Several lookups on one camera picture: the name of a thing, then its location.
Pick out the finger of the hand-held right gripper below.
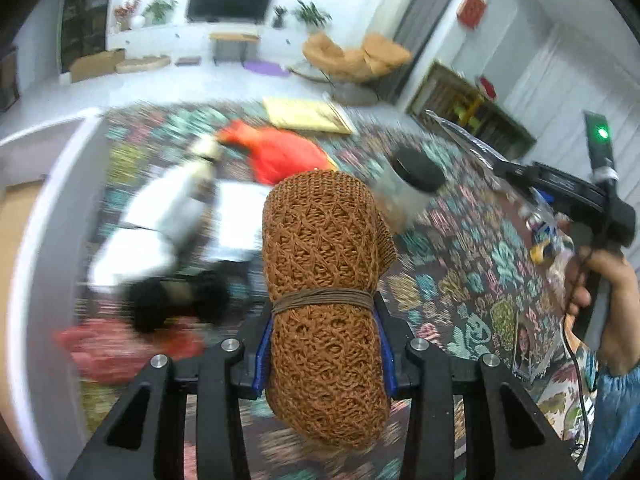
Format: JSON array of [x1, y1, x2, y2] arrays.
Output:
[[492, 160, 548, 193]]

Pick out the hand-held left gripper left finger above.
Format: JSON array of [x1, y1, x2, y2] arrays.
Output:
[[65, 305, 276, 480]]

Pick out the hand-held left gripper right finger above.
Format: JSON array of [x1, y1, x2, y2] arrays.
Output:
[[372, 292, 583, 480]]

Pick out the clear plastic packet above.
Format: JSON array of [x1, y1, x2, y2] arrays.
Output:
[[424, 109, 576, 286]]

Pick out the brown knitted fabric roll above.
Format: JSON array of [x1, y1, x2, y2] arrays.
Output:
[[261, 169, 398, 453]]

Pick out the person's right forearm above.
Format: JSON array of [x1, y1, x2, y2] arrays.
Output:
[[582, 355, 640, 480]]

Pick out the person's right hand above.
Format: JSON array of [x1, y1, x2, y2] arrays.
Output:
[[565, 247, 640, 376]]

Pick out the dark wooden shelf cabinet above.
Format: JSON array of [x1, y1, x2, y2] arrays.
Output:
[[407, 60, 538, 161]]

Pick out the black fuzzy item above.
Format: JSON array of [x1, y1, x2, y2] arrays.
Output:
[[125, 270, 233, 333]]

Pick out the clear plastic jar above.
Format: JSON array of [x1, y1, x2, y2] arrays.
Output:
[[375, 149, 446, 233]]

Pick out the colourful patterned woven blanket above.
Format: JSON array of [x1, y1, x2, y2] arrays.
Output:
[[75, 100, 601, 480]]

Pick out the photo card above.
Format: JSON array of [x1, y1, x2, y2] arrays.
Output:
[[511, 310, 557, 382]]

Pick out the white flat object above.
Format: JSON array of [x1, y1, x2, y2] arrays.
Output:
[[214, 182, 272, 263]]

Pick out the red cloth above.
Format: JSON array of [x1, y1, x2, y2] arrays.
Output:
[[55, 317, 206, 386]]

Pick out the white plush toy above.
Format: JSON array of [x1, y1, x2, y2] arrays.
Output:
[[87, 155, 221, 288]]

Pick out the tan lounge chair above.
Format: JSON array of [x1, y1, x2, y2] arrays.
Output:
[[302, 32, 413, 84]]

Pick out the light curtain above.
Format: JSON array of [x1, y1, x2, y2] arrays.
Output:
[[382, 0, 426, 45]]

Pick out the orange fish plush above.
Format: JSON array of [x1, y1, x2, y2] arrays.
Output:
[[217, 120, 341, 186]]

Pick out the yellow cushion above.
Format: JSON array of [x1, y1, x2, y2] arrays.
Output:
[[262, 97, 357, 135]]

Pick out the beige cloth item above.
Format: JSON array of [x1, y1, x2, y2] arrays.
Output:
[[191, 137, 222, 162]]

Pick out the white board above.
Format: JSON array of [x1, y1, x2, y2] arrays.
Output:
[[4, 107, 108, 480]]

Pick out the large leafy potted plant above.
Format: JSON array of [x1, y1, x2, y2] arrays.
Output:
[[292, 0, 333, 29]]

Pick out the purple floor mat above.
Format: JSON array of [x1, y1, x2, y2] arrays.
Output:
[[242, 60, 292, 77]]

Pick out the small wooden table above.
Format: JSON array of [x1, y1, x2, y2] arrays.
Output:
[[209, 32, 262, 64]]

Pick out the beige round mat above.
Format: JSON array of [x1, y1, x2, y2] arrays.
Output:
[[116, 55, 172, 74]]

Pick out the black television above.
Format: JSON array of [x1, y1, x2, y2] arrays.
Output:
[[186, 0, 276, 24]]

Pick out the white television cabinet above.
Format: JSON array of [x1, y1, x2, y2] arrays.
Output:
[[107, 22, 323, 63]]

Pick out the cardboard box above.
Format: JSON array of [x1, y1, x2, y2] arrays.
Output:
[[69, 49, 126, 83]]

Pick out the green potted plant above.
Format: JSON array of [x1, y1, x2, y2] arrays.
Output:
[[142, 0, 178, 25]]

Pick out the red flowers in white vase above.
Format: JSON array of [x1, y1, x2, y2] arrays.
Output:
[[114, 0, 147, 31]]

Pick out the dark glass display cabinet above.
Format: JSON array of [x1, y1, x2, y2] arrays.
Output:
[[60, 0, 118, 75]]

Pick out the red wall decoration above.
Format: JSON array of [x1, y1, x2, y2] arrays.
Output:
[[457, 0, 487, 32]]

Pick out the black cable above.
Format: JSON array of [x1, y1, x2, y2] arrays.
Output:
[[562, 317, 588, 463]]

